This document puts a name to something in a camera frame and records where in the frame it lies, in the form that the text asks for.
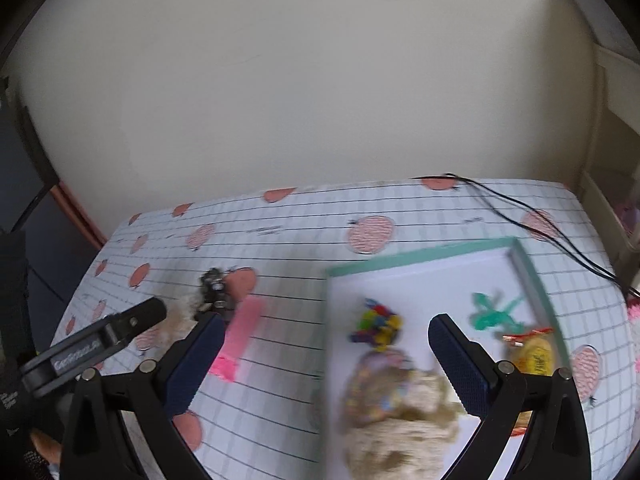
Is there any yellow snack packet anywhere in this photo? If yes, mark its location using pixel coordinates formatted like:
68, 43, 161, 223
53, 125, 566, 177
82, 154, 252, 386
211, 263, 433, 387
502, 326, 558, 436

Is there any cream knitted cloth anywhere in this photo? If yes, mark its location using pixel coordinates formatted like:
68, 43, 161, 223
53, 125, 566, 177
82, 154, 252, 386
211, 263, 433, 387
345, 370, 463, 479

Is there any black toy car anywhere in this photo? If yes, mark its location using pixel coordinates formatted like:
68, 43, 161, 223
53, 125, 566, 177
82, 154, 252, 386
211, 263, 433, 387
194, 268, 235, 324

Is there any bag with cream knit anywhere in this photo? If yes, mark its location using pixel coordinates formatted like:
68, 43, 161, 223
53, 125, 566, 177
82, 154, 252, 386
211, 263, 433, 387
338, 349, 416, 432

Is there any pink hair comb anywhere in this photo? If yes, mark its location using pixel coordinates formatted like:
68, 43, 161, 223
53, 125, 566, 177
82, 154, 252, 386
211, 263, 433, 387
208, 296, 265, 382

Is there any green plastic figure toy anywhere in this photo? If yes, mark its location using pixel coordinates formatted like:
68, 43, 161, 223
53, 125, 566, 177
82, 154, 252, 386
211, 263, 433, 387
470, 292, 524, 334

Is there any white tray with teal rim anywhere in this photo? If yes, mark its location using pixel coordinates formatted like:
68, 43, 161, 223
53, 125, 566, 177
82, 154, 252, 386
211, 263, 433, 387
320, 237, 570, 479

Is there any colourful yellow block toy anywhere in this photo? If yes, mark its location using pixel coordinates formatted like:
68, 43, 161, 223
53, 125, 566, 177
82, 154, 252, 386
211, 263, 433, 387
348, 298, 404, 352

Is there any grid tablecloth with pomegranates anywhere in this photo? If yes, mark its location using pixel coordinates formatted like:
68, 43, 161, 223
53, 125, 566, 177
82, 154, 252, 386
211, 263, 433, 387
55, 180, 637, 479

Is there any cream wooden shelf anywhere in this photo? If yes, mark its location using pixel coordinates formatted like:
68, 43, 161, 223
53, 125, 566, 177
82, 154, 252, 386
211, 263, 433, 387
578, 46, 639, 285

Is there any black cable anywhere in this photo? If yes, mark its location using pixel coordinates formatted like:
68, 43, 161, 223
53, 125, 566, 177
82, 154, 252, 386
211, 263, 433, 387
410, 173, 640, 298

